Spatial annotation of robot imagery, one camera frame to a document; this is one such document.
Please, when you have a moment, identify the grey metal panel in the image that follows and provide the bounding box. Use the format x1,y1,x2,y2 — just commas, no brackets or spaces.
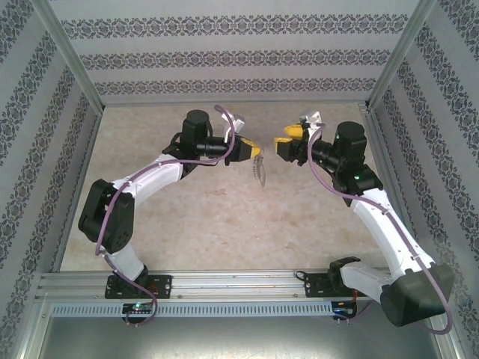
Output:
37,298,461,359

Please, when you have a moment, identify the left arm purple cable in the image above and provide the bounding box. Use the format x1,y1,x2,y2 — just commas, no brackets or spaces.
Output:
95,104,237,326

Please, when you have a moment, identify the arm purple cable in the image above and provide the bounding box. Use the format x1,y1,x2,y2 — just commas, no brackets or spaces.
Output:
95,104,237,326
306,123,454,335

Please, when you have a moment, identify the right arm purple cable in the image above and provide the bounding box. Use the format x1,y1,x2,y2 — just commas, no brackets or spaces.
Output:
306,123,454,335

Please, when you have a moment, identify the aluminium wall base bar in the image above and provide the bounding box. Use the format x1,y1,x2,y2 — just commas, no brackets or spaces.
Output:
100,99,371,108

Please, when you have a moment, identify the aluminium side rail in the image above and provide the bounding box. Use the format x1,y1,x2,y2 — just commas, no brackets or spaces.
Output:
359,104,426,270
52,106,102,272

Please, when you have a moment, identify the aluminium frame post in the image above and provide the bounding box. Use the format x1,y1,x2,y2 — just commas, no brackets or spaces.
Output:
33,0,104,108
368,0,439,109

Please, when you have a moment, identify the aluminium mounting rail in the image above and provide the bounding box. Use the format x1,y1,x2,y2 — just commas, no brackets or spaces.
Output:
37,269,390,300

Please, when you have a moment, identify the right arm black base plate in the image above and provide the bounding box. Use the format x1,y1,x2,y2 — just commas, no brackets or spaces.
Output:
305,272,371,298

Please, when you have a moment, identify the grey slotted cable duct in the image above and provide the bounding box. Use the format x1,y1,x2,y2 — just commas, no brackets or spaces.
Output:
50,301,334,317

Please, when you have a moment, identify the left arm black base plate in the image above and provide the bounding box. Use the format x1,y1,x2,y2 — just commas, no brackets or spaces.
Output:
106,274,173,300

